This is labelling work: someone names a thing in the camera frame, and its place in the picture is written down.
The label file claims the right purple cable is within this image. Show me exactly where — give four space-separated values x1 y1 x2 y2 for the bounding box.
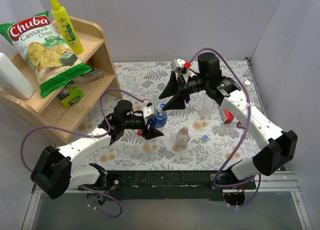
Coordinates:
187 47 262 209

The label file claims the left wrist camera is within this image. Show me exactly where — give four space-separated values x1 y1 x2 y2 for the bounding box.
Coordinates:
142 102 157 120

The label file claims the blue label water bottle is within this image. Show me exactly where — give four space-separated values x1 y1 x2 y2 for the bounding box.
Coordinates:
150 103 168 130

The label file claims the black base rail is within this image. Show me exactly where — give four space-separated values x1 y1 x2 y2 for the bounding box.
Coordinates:
77 164 261 206

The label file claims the wooden shelf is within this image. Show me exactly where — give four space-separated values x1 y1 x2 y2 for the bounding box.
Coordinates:
0 14 124 144

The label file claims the red label cola bottle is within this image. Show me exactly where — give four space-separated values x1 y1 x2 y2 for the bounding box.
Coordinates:
175 127 191 149

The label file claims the green cassava chips bag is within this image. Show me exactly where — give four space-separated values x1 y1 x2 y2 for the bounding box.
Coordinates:
0 11 91 98

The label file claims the clear empty plastic bottle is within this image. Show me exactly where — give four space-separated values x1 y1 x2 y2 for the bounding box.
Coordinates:
200 94 216 117

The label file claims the brown snack wrapper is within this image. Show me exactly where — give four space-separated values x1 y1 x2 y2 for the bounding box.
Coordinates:
236 122 245 129

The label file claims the yellow squeeze bottle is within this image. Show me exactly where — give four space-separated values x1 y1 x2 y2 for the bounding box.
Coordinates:
50 0 84 55

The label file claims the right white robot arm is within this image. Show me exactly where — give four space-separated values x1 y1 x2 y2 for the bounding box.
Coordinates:
159 52 298 189

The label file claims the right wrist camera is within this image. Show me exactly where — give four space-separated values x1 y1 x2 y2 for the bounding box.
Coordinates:
170 58 188 74

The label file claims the green box on shelf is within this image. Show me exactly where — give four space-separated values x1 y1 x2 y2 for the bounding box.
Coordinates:
56 80 84 108

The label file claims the white plastic container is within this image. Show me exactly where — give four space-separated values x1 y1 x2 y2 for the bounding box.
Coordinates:
0 52 35 100

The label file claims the floral table mat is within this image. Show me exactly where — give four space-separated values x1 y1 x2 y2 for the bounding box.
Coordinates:
80 61 260 171

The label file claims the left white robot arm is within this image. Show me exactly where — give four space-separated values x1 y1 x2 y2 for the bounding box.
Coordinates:
30 100 164 199

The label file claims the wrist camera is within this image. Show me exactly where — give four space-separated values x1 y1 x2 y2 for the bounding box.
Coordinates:
170 58 188 74
142 102 157 120

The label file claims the red toothpaste box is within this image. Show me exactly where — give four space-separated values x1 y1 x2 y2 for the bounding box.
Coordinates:
218 106 234 124

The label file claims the clear box on shelf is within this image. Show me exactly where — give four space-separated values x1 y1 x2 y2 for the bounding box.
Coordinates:
74 69 105 84

